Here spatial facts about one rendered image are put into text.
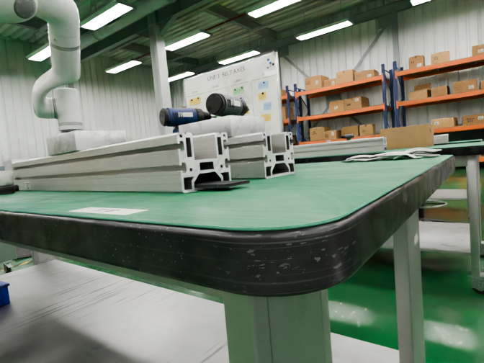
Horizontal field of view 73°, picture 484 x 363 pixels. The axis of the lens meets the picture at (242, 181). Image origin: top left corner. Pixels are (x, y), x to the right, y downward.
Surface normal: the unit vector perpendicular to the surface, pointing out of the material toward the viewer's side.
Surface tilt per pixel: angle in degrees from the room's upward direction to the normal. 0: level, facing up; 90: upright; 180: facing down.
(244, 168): 90
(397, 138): 89
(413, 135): 89
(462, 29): 90
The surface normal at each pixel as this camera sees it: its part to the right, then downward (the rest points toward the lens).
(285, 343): 0.79, -0.02
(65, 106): 0.36, 0.04
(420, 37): -0.60, 0.11
